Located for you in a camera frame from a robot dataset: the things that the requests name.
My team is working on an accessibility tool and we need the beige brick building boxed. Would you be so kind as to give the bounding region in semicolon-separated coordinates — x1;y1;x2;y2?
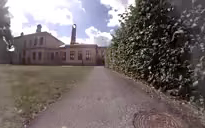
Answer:
10;23;108;67

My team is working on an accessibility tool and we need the round manhole cover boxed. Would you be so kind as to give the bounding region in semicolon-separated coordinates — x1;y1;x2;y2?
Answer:
132;111;182;128

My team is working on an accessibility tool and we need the grey asphalt path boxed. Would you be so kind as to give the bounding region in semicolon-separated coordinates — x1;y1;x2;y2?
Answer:
27;65;204;128

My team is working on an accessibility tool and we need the dirt strip with leaves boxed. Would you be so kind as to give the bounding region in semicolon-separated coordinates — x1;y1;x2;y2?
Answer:
110;68;205;128

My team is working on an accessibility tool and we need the tall brick chimney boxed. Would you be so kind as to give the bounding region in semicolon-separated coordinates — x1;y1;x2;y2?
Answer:
69;23;78;46

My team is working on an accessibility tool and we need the tall green hedge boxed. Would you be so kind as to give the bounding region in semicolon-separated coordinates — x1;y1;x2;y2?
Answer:
104;0;205;108

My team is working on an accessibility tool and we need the dry grass lawn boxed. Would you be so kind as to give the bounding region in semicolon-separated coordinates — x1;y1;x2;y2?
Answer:
0;63;96;128

